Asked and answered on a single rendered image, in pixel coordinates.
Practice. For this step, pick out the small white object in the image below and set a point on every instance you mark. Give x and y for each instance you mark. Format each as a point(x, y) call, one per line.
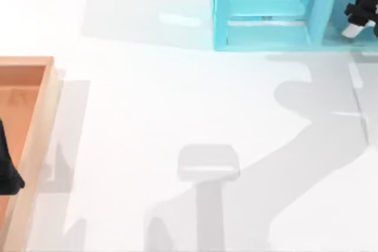
point(353, 30)

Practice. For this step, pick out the light blue rack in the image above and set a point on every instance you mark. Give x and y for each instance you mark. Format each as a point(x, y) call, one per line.
point(265, 7)

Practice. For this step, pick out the shallow salmon-coloured box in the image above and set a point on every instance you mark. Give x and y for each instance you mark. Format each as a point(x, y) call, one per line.
point(32, 122)

